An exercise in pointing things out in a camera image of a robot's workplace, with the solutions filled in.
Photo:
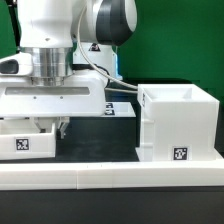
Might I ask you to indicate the white front drawer box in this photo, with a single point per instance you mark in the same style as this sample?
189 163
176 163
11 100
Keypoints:
22 139

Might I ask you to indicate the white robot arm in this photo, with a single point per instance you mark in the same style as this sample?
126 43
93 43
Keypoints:
40 81

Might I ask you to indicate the black camera stand pole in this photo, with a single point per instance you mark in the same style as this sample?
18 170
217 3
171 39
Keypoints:
14 30

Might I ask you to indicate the white L-shaped fence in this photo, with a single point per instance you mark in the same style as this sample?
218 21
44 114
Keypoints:
41 176

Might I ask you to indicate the white drawer cabinet housing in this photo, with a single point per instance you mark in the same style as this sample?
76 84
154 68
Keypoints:
178 123

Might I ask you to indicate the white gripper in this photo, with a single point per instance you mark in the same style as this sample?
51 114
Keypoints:
82 94

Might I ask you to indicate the white marker sheet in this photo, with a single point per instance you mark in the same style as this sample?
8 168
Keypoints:
119 109

